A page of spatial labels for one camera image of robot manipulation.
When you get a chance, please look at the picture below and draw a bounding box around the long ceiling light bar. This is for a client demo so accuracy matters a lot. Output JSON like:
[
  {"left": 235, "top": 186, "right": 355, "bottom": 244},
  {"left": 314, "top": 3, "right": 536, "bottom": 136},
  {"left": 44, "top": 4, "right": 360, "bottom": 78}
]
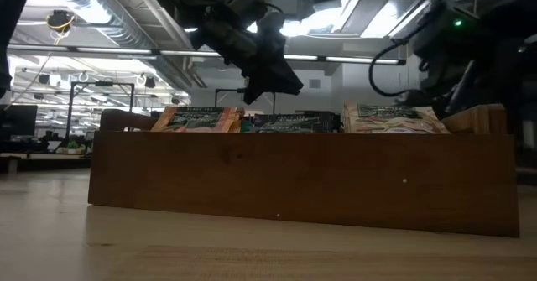
[{"left": 8, "top": 44, "right": 406, "bottom": 66}]

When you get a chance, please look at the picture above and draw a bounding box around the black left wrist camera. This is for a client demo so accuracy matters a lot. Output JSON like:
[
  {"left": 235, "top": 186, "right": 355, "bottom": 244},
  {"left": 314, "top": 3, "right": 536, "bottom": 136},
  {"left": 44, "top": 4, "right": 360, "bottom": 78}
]
[{"left": 226, "top": 0, "right": 269, "bottom": 26}]

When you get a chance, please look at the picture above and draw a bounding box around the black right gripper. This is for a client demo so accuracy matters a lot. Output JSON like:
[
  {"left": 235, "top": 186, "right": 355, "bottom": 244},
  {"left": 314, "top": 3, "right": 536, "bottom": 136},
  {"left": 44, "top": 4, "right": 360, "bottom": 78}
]
[{"left": 396, "top": 0, "right": 504, "bottom": 118}]

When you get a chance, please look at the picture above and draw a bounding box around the silver ventilation duct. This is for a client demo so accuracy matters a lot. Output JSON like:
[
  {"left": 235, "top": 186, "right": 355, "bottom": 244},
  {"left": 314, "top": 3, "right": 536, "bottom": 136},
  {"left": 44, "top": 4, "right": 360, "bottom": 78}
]
[{"left": 37, "top": 0, "right": 206, "bottom": 91}]

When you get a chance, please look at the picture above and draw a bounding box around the background office desk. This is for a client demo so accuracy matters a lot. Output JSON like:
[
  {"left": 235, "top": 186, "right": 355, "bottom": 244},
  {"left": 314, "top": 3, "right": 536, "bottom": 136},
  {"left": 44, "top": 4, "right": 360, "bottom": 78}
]
[{"left": 0, "top": 151, "right": 91, "bottom": 174}]

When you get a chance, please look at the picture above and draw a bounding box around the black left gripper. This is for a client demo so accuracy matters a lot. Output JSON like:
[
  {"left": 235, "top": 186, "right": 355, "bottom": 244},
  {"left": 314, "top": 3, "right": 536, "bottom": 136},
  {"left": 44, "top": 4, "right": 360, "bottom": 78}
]
[{"left": 190, "top": 8, "right": 305, "bottom": 106}]

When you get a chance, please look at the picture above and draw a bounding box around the black computer monitor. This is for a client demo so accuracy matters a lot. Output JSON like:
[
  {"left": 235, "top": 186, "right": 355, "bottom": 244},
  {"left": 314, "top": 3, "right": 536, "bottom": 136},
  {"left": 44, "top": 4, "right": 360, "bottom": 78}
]
[{"left": 0, "top": 104, "right": 39, "bottom": 139}]

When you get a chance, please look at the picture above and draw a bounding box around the wooden tea organizer box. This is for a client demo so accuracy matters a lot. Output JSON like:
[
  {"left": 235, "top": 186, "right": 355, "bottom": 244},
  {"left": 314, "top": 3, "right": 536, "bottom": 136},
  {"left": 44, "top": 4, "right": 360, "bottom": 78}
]
[{"left": 87, "top": 103, "right": 521, "bottom": 238}]

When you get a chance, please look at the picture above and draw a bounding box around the black ceiling camera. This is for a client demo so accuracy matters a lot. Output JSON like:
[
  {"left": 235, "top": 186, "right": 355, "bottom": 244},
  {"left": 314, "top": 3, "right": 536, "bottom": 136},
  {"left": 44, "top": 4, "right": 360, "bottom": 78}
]
[{"left": 45, "top": 10, "right": 76, "bottom": 34}]

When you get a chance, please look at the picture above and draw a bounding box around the black robot arm with cables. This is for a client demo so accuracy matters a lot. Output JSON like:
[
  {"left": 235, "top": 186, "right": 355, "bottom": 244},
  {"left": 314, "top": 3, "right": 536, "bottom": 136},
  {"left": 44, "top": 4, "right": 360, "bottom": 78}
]
[{"left": 368, "top": 37, "right": 425, "bottom": 98}]

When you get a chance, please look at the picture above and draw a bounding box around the orange tea packet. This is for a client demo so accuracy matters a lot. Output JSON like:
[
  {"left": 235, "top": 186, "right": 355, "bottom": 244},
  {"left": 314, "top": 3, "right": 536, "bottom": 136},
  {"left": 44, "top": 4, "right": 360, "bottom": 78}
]
[{"left": 149, "top": 106, "right": 247, "bottom": 133}]

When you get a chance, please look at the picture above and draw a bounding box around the black aluminium table frame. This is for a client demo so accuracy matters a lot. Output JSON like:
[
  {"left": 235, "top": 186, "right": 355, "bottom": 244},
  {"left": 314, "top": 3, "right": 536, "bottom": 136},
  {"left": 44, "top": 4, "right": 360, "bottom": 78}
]
[{"left": 0, "top": 0, "right": 35, "bottom": 100}]

